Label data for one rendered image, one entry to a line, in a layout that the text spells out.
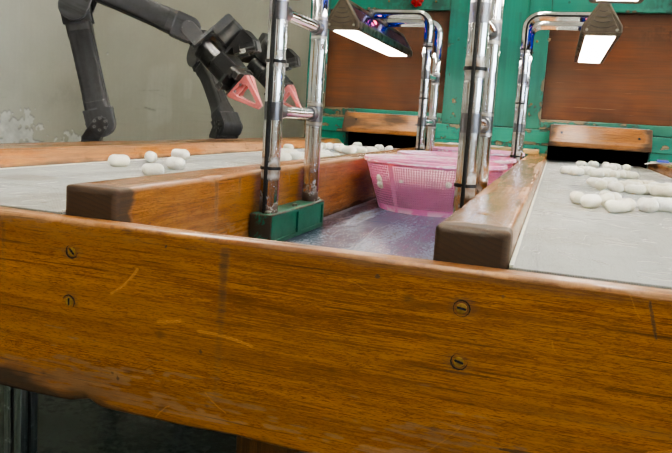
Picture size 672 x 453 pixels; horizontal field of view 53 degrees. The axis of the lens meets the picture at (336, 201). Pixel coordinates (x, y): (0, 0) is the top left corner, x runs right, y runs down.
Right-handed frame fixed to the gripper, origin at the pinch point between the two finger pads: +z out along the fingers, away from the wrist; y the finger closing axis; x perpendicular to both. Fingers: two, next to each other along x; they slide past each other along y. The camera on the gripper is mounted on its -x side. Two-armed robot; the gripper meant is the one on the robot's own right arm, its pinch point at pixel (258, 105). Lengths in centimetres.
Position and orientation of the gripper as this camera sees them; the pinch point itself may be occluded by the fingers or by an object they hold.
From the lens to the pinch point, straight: 162.6
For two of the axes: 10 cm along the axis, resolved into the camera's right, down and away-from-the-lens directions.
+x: -6.7, 6.9, 2.8
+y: 3.1, -0.9, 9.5
